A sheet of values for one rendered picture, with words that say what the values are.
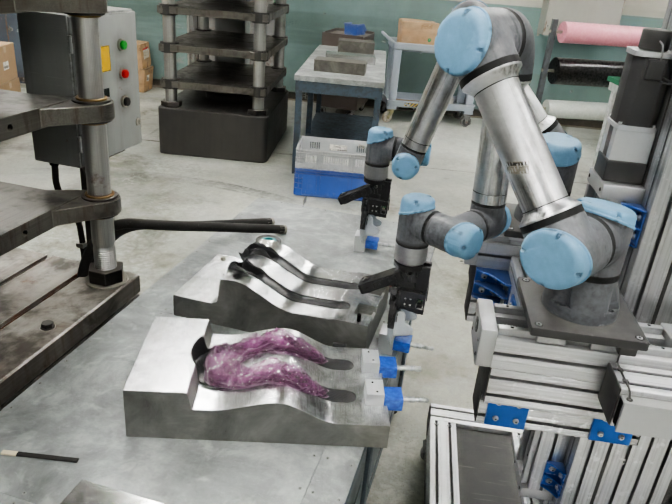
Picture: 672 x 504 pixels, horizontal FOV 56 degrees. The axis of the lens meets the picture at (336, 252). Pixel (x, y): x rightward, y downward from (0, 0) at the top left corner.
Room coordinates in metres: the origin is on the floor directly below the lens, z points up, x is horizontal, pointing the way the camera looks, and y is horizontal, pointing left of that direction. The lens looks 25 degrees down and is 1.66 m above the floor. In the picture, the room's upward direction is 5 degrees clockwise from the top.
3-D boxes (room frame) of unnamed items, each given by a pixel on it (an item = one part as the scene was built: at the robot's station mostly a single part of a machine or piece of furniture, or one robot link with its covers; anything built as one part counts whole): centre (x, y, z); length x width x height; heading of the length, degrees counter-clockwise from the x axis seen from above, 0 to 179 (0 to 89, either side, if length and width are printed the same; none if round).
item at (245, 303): (1.44, 0.12, 0.87); 0.50 x 0.26 x 0.14; 76
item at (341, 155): (4.67, 0.06, 0.28); 0.61 x 0.41 x 0.15; 88
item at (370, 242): (1.87, -0.12, 0.83); 0.13 x 0.05 x 0.05; 81
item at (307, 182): (4.67, 0.06, 0.11); 0.61 x 0.41 x 0.22; 88
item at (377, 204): (1.87, -0.11, 0.99); 0.09 x 0.08 x 0.12; 81
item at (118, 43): (1.81, 0.75, 0.74); 0.31 x 0.22 x 1.47; 166
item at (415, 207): (1.30, -0.17, 1.14); 0.09 x 0.08 x 0.11; 47
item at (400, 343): (1.29, -0.19, 0.83); 0.13 x 0.05 x 0.05; 77
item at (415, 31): (7.36, -0.69, 0.94); 0.41 x 0.33 x 0.29; 95
